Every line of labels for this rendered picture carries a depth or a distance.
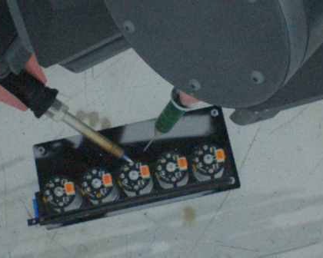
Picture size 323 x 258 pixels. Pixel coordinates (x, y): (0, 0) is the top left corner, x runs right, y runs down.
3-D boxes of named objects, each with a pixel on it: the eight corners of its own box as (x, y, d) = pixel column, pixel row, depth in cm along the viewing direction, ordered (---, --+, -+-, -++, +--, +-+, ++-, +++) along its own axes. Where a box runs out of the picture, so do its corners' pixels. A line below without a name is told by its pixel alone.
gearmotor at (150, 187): (121, 175, 55) (114, 162, 50) (151, 168, 55) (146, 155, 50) (127, 204, 54) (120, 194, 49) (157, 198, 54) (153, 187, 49)
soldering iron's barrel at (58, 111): (124, 147, 50) (54, 97, 49) (130, 147, 49) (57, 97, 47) (114, 163, 50) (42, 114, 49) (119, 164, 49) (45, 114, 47)
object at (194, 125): (48, 231, 55) (45, 229, 54) (34, 147, 57) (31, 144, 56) (240, 189, 55) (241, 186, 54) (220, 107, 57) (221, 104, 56)
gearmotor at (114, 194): (88, 183, 55) (77, 170, 50) (117, 176, 55) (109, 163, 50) (93, 212, 54) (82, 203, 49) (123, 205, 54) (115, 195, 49)
